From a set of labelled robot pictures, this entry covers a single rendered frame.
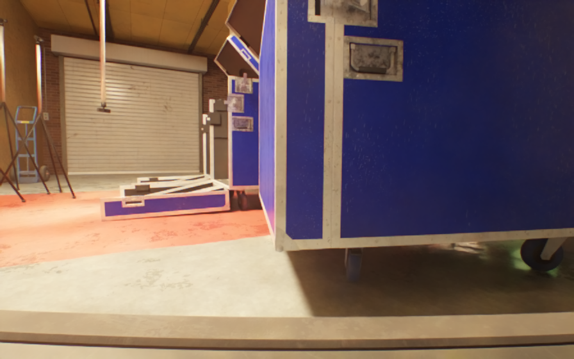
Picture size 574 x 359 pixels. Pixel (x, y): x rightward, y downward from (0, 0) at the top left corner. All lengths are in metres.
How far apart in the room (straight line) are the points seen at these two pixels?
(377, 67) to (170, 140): 7.37
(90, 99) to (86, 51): 1.03
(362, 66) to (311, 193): 0.33
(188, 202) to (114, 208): 0.44
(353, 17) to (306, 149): 0.35
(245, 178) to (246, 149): 0.21
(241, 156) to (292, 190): 1.40
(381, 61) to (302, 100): 0.23
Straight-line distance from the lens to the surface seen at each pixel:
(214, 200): 2.05
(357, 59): 0.78
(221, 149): 2.92
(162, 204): 2.03
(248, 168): 2.09
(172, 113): 8.02
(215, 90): 8.46
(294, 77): 0.71
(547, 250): 1.33
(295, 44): 0.74
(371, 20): 0.81
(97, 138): 7.95
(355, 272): 0.91
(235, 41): 3.44
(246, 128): 2.10
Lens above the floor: 0.39
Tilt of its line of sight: 4 degrees down
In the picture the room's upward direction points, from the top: straight up
